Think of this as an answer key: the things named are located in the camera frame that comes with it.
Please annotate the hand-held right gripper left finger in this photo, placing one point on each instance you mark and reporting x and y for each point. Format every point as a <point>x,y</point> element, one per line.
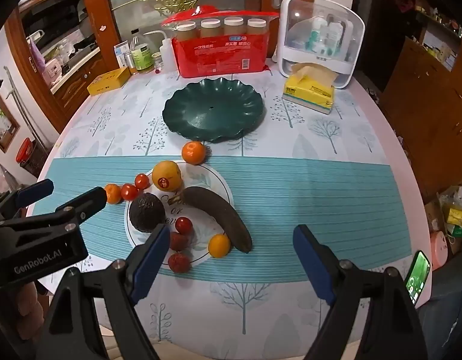
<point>150,266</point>

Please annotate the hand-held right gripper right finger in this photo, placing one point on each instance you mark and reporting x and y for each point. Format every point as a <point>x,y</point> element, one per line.
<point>315,266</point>

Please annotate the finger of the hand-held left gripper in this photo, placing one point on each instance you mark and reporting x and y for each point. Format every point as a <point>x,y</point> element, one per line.
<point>36,190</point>
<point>88,202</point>

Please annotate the small orange mandarin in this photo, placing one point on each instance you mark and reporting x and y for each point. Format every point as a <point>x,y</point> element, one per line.
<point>114,194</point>

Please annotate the red cherry tomato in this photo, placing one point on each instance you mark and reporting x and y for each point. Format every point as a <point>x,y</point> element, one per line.
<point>129,192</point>
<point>184,225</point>
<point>142,181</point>

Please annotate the dark avocado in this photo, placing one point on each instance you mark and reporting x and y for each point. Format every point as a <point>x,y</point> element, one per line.
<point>146,212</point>

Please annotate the small yellow kumquat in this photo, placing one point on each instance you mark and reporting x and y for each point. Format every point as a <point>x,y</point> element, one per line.
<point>219,246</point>

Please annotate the yellow orange with red sticker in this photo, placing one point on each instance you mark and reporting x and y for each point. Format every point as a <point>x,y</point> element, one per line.
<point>165,172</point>

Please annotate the brown overripe banana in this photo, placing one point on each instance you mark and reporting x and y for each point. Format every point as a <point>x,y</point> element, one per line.
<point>219,217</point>

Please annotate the dark green scalloped plate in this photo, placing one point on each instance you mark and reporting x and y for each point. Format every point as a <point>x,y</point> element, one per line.
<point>212,112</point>

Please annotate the person's left hand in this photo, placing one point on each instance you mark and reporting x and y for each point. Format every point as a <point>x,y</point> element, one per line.
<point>30,307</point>

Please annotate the smartphone with green screen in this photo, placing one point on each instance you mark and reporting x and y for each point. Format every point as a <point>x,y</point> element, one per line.
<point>418,275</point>

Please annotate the wooden kitchen cabinet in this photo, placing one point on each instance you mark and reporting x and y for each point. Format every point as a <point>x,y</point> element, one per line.
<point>77,82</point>

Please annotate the large orange mandarin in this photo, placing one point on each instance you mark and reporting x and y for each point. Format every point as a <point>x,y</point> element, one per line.
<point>193,153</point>

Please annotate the yellow cardboard box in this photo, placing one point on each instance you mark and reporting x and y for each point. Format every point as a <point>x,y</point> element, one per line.
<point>107,81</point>

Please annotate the pink round container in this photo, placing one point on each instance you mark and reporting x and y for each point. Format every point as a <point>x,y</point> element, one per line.
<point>439,249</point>

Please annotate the person's dark clothing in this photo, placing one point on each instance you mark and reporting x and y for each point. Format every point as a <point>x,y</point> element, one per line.
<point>448,326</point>

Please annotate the yellow green package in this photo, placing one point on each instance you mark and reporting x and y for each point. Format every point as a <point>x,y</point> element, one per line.
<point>457,215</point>

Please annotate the green label bottle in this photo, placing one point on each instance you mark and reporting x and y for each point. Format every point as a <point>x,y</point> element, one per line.
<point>142,58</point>

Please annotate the blue and white box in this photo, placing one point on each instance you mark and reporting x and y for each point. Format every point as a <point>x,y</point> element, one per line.
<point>120,50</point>

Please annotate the small glass jar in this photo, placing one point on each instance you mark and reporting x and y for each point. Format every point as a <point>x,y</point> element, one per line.
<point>157,62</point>

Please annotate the white squeeze bottle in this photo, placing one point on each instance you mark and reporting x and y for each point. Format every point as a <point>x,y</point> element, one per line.
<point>166,54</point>

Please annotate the yellow tissue pack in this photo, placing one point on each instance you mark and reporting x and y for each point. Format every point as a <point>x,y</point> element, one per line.
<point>309,92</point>

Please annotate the brown wooden cabinet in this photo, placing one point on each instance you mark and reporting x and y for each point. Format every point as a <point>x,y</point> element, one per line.
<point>422,120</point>

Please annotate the red box of jars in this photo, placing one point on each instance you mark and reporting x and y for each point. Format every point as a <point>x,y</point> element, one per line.
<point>216,58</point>

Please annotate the glass panel with gold ornament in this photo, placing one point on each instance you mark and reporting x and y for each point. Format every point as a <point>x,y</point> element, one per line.
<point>148,18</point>

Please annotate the white bottle teal label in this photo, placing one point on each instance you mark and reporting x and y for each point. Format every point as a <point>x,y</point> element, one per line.
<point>317,34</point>

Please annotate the white plastic bottle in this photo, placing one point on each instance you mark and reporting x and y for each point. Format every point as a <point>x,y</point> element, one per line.
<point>335,34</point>

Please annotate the white sterilizer appliance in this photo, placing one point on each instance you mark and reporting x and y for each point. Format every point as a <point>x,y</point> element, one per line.
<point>287,18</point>

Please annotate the shelf of small goods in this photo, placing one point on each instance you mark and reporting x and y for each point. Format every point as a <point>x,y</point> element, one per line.
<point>440,50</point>

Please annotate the wooden picture frame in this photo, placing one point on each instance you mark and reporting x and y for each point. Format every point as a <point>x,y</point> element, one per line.
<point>11,129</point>

